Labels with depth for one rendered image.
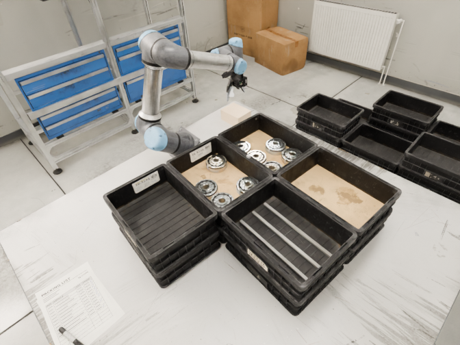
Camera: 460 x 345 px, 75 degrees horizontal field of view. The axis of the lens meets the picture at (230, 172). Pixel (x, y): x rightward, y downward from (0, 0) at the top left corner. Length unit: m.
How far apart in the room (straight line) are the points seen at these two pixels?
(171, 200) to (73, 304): 0.54
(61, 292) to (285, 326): 0.86
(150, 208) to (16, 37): 2.62
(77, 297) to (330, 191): 1.11
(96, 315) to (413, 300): 1.15
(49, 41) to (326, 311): 3.39
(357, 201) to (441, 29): 2.83
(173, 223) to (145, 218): 0.13
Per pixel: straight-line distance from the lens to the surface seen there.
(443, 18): 3.94
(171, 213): 1.31
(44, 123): 2.96
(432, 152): 2.39
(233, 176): 1.41
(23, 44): 3.66
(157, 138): 1.52
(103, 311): 1.31
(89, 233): 1.54
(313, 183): 1.41
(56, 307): 1.40
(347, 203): 1.36
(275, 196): 1.33
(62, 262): 1.50
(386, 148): 2.49
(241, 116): 1.92
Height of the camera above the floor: 1.81
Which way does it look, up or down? 43 degrees down
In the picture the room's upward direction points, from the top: 4 degrees counter-clockwise
